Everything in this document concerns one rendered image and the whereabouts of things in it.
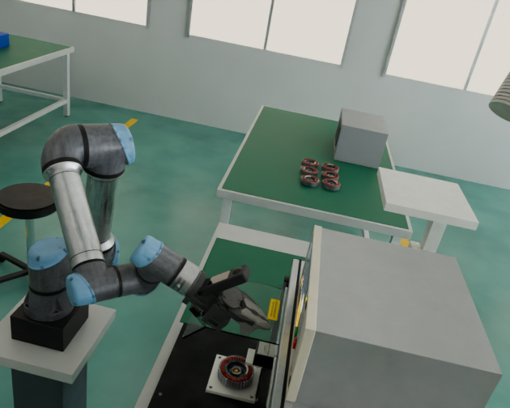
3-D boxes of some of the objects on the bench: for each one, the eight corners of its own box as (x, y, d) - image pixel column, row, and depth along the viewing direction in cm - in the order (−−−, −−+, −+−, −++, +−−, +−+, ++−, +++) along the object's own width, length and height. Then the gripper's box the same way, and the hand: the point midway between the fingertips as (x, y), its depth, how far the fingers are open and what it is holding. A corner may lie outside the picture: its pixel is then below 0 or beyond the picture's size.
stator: (214, 388, 149) (216, 379, 147) (218, 360, 159) (220, 351, 157) (252, 393, 149) (253, 384, 147) (253, 365, 159) (255, 357, 157)
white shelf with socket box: (354, 299, 206) (386, 202, 186) (352, 252, 239) (378, 166, 218) (438, 317, 204) (479, 223, 183) (424, 269, 237) (457, 183, 216)
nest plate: (205, 392, 148) (206, 388, 147) (216, 356, 161) (216, 354, 161) (254, 404, 147) (254, 401, 147) (261, 367, 161) (261, 364, 160)
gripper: (188, 285, 121) (258, 331, 124) (176, 308, 113) (252, 357, 116) (206, 262, 117) (278, 310, 120) (196, 284, 109) (274, 335, 112)
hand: (268, 323), depth 117 cm, fingers closed
